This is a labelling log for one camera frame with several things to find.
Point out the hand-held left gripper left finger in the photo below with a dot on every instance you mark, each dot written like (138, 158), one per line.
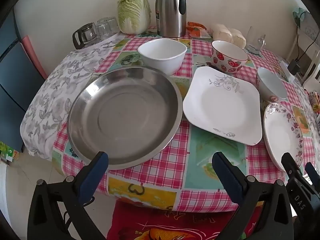
(97, 170)

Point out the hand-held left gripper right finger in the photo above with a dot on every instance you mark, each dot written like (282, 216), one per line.
(227, 177)

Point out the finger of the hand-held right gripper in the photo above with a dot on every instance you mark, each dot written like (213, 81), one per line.
(312, 172)
(290, 165)

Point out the round floral plate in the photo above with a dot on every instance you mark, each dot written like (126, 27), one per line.
(277, 135)

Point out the stainless steel basin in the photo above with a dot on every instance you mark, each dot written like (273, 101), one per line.
(125, 120)

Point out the white square plate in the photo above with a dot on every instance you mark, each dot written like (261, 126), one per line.
(220, 107)

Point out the small white bowl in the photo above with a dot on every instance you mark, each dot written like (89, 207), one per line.
(270, 85)

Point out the strawberry print bowl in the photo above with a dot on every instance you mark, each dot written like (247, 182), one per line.
(225, 60)

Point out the white square bowl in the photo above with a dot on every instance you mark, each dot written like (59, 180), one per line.
(162, 62)

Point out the pink checkered tablecloth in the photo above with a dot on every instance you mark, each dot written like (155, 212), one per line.
(175, 180)

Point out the yellow snack packet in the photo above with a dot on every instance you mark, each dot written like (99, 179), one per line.
(315, 101)

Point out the grey floral tablecloth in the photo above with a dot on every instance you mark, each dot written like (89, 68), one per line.
(50, 105)

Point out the green box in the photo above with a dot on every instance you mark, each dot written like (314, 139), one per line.
(8, 153)

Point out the white power strip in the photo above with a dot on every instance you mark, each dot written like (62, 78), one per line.
(285, 71)

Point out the black charger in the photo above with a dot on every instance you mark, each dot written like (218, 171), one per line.
(293, 66)

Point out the white chair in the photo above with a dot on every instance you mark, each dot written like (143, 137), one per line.
(310, 62)

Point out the blue cabinet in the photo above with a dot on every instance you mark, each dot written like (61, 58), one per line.
(15, 80)

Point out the clear glass mug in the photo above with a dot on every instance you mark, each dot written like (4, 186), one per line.
(255, 42)

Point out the pink board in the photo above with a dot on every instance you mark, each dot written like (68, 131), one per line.
(32, 55)

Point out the pale floral cushion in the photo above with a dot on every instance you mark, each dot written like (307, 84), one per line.
(307, 25)

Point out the bag of white steamed buns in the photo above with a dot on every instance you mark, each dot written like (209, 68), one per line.
(227, 35)

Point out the orange snack packet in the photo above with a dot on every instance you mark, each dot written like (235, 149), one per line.
(197, 30)

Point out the napa cabbage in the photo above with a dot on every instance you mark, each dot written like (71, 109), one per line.
(132, 12)

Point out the stainless steel thermos jug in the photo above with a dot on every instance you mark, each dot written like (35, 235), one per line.
(170, 12)

